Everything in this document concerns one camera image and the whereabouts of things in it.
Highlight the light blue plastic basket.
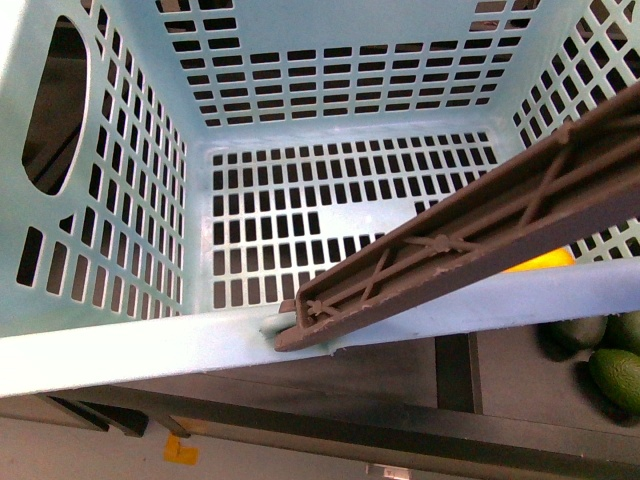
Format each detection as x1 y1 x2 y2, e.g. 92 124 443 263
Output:
1 1 639 397

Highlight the yellow mango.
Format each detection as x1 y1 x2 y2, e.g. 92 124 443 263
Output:
505 247 575 273

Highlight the brown basket handle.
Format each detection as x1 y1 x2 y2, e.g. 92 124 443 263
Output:
275 86 639 352

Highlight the green avocado in bin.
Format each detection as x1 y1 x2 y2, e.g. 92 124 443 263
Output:
542 315 608 352
605 311 640 355
588 349 639 416

